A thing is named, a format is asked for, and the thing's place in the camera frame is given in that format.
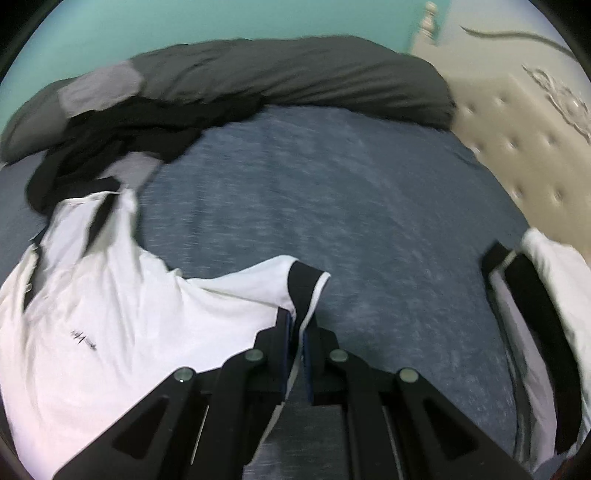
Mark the light grey garment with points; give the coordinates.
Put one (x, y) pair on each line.
(136, 168)

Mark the cream tufted headboard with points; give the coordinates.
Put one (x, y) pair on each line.
(508, 115)

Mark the folded black and white garment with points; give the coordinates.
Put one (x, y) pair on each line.
(540, 314)

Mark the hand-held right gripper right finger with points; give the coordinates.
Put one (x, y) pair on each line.
(318, 360)

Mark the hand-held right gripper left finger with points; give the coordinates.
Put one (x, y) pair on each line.
(272, 350)

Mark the dark grey rolled duvet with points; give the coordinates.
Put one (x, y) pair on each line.
(323, 74)

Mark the white polo shirt black trim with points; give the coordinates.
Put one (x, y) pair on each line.
(138, 323)

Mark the grey cloth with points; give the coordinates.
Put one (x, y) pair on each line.
(99, 90)

